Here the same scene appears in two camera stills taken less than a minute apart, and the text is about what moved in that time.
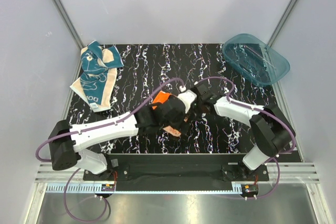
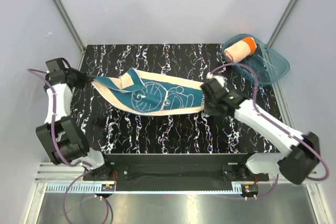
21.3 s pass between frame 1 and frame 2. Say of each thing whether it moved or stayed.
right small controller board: stayed
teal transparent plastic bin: stayed
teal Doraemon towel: moved
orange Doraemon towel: moved
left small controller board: stayed
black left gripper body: moved
